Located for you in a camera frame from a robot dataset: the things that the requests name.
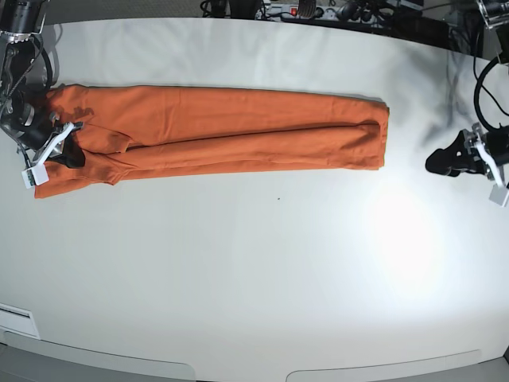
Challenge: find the background cables and equipment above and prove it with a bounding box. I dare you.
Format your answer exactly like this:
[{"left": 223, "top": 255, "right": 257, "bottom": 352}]
[{"left": 198, "top": 0, "right": 484, "bottom": 37}]

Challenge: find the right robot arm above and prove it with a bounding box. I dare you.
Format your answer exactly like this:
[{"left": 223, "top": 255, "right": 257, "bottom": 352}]
[{"left": 1, "top": 1, "right": 85, "bottom": 169}]

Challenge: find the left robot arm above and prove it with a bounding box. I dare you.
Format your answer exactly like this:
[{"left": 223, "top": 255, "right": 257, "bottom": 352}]
[{"left": 425, "top": 1, "right": 508, "bottom": 193}]

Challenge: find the white power strip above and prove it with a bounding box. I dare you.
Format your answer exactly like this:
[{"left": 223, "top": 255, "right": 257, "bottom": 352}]
[{"left": 256, "top": 2, "right": 344, "bottom": 21}]

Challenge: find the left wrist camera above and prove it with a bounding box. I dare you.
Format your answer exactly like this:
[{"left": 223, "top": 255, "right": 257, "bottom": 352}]
[{"left": 489, "top": 185, "right": 509, "bottom": 207}]

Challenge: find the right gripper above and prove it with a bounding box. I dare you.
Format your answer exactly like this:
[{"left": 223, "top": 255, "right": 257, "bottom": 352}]
[{"left": 7, "top": 115, "right": 85, "bottom": 169}]

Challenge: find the white label plate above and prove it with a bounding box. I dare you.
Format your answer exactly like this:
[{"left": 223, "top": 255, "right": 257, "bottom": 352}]
[{"left": 0, "top": 304, "right": 41, "bottom": 340}]

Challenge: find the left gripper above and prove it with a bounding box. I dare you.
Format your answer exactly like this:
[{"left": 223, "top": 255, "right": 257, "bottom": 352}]
[{"left": 425, "top": 123, "right": 508, "bottom": 187}]

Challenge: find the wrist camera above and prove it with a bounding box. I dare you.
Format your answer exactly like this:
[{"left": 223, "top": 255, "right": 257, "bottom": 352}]
[
  {"left": 21, "top": 164, "right": 49, "bottom": 189},
  {"left": 489, "top": 185, "right": 509, "bottom": 207}
]

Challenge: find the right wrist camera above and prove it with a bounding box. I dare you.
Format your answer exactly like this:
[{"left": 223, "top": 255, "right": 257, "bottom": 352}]
[{"left": 21, "top": 164, "right": 49, "bottom": 189}]

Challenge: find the orange T-shirt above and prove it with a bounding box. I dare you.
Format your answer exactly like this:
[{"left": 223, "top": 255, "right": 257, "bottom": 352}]
[{"left": 34, "top": 84, "right": 390, "bottom": 199}]

